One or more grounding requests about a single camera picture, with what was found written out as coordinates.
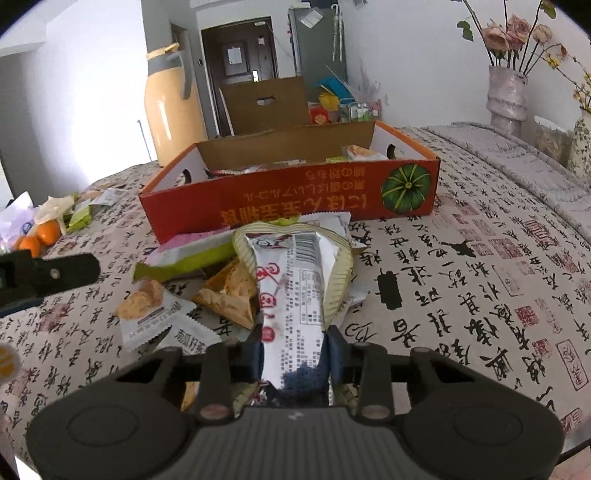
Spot plain white packet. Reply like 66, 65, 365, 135
318, 211, 352, 241

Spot grey quilted cloth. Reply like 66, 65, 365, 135
422, 122, 591, 227

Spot cream wavy-edge snack packet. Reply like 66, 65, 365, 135
232, 220, 357, 326

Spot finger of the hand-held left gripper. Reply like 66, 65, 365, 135
34, 253, 101, 297

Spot dried pink roses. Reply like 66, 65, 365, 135
457, 0, 568, 77

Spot orange cardboard box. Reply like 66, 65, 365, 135
139, 121, 440, 245

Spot grey refrigerator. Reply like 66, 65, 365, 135
288, 7, 348, 83

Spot dark brown door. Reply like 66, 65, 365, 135
201, 17, 280, 88

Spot white umbrella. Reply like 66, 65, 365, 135
330, 4, 347, 62

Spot orange biscuit packet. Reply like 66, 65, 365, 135
193, 258, 259, 329

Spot orange white snack packet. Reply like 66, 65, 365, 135
342, 144, 391, 162

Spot yellow thermos jug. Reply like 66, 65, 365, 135
144, 43, 209, 168

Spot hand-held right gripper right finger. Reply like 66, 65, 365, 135
324, 325, 483, 423

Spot red silver snack packet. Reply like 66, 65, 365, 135
205, 162, 306, 178

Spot glass jar white lid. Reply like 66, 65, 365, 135
534, 115, 574, 161

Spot cream crumpled paper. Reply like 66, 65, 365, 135
37, 196, 75, 223

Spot white biscuit snack packet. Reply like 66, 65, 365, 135
115, 278, 223, 352

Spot white red-print snack packet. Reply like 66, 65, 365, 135
245, 233, 334, 407

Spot lilac plastic bag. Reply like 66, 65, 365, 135
0, 191, 38, 241

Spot mottled green vase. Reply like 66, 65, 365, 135
568, 115, 591, 186

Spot pink textured vase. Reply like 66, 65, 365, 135
487, 65, 528, 138

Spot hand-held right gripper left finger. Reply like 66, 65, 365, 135
113, 325, 265, 423

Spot blue bag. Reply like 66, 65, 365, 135
316, 76, 352, 101

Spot pink green snack packet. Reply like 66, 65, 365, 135
134, 231, 237, 283

